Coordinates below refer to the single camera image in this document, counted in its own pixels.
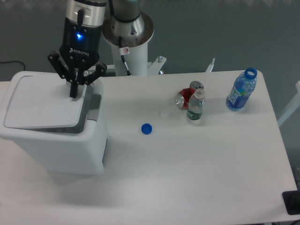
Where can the clear white bottle cap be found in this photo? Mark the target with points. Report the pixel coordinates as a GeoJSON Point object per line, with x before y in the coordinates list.
{"type": "Point", "coordinates": [165, 113]}

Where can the blue drink bottle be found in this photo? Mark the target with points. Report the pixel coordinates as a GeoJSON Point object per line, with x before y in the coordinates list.
{"type": "Point", "coordinates": [242, 88]}

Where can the white trash can lid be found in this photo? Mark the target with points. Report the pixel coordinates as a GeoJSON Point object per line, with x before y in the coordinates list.
{"type": "Point", "coordinates": [42, 101]}

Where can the clear green-label water bottle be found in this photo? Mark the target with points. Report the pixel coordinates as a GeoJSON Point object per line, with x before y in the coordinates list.
{"type": "Point", "coordinates": [195, 104]}

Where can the black device at edge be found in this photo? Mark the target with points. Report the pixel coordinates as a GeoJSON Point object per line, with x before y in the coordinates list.
{"type": "Point", "coordinates": [292, 202]}

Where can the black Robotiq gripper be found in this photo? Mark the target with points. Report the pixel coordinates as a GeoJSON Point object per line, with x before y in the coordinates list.
{"type": "Point", "coordinates": [79, 49]}

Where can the white furniture leg right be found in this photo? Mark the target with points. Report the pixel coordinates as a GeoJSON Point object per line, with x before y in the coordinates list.
{"type": "Point", "coordinates": [291, 107]}

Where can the crushed red soda can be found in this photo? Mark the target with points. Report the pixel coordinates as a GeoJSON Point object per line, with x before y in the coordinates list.
{"type": "Point", "coordinates": [182, 97]}

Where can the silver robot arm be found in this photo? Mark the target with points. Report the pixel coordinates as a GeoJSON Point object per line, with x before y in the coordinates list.
{"type": "Point", "coordinates": [124, 27]}

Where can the white plastic trash can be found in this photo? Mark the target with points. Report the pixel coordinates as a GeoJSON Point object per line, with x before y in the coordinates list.
{"type": "Point", "coordinates": [79, 149]}

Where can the white metal base frame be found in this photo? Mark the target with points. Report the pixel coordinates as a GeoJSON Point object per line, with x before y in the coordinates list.
{"type": "Point", "coordinates": [155, 68]}

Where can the blue bottle cap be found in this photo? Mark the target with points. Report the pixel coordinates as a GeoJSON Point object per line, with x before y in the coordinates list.
{"type": "Point", "coordinates": [146, 128]}

